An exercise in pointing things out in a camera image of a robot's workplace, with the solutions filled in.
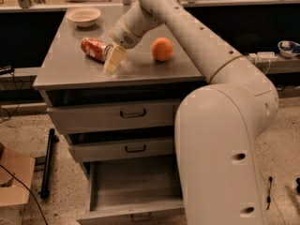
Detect orange fruit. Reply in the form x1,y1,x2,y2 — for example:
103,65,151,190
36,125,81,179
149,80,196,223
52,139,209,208
151,37,173,62

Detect white cable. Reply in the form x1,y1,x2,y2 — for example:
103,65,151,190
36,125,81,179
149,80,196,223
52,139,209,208
263,59,272,77

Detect black cable on floor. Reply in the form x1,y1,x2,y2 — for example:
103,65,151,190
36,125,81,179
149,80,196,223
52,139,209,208
265,175,274,212

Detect grey metal drawer cabinet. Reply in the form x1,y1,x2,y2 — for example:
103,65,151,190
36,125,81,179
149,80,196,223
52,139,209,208
33,4,207,173

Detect black cable left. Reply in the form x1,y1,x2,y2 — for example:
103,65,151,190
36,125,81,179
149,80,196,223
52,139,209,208
0,163,50,225

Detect cardboard box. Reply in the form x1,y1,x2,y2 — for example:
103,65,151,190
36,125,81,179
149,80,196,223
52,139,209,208
0,143,35,225

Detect crushed red coke can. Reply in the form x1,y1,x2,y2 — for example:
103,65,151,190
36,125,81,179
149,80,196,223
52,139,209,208
81,37,113,62

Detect blue white bowl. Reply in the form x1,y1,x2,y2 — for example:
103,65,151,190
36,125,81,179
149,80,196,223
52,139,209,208
277,40,300,58

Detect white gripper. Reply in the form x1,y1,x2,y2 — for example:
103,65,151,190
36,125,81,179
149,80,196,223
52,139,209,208
103,17,142,75

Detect grey open bottom drawer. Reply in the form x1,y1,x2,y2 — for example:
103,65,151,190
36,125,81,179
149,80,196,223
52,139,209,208
77,155,185,225

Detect grey top drawer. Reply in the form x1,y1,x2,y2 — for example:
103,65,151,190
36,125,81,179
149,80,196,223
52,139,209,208
48,99,179,134

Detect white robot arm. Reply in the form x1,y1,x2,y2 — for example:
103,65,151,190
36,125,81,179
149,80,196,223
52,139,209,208
104,0,278,225

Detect grey middle drawer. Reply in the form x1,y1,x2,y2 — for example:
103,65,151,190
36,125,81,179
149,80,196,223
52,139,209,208
68,137,174,162

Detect white power strip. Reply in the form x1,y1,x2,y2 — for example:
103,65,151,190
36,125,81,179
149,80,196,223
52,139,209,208
248,52,278,61

